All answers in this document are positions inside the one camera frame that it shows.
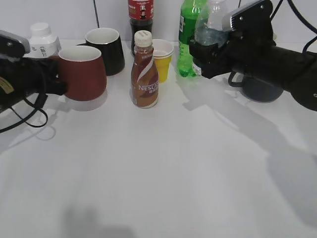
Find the white blueberry yogurt carton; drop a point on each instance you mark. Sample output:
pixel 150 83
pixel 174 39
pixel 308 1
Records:
pixel 43 43

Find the dark cola bottle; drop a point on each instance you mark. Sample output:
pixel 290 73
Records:
pixel 141 13

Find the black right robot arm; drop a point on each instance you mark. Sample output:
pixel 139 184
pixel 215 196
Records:
pixel 289 70

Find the white mug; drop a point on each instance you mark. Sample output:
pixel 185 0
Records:
pixel 274 39

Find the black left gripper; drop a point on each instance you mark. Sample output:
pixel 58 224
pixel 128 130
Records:
pixel 42 77

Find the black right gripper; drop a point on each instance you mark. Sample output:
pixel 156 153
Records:
pixel 242 49

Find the clear water bottle green label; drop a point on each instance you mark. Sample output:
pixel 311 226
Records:
pixel 210 27

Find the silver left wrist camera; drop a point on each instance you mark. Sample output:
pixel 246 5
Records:
pixel 13 46

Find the yellow paper cup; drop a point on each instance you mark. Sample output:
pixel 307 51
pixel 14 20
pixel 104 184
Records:
pixel 162 64

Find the dark grey mug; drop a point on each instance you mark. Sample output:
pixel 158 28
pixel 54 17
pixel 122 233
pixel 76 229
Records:
pixel 259 91

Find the red mug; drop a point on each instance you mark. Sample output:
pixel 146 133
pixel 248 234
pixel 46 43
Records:
pixel 82 69

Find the black mug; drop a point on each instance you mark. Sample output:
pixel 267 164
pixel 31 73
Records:
pixel 108 41

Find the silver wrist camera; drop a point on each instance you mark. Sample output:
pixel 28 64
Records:
pixel 13 46
pixel 247 15

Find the green soda bottle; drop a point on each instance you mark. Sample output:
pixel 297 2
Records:
pixel 189 13

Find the white paper cup stack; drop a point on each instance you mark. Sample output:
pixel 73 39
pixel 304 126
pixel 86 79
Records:
pixel 162 48

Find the brown Nescafe coffee bottle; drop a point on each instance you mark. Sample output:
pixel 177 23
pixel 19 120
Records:
pixel 144 73

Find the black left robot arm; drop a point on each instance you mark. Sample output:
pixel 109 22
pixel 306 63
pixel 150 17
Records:
pixel 22 78

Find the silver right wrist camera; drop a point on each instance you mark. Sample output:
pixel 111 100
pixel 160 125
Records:
pixel 247 15

